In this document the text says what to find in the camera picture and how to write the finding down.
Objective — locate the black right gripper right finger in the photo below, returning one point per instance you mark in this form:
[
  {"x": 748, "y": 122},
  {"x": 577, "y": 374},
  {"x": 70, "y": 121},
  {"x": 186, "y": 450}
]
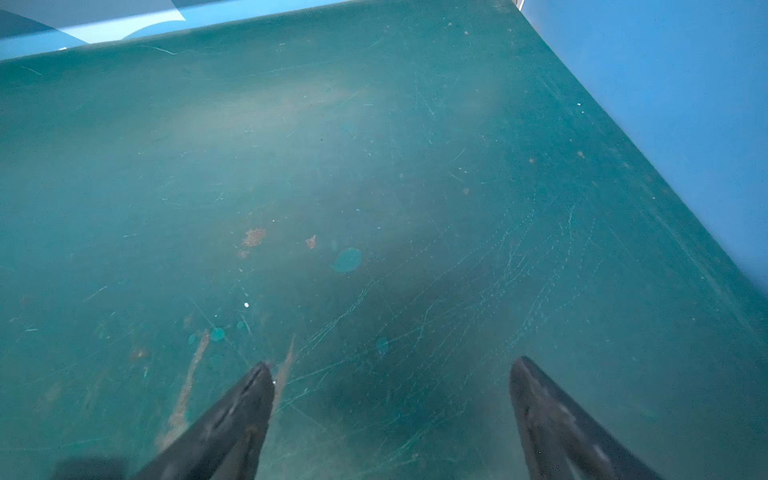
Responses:
[{"x": 559, "y": 438}]

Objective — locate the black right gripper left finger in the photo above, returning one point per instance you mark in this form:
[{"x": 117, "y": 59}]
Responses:
[{"x": 226, "y": 441}]

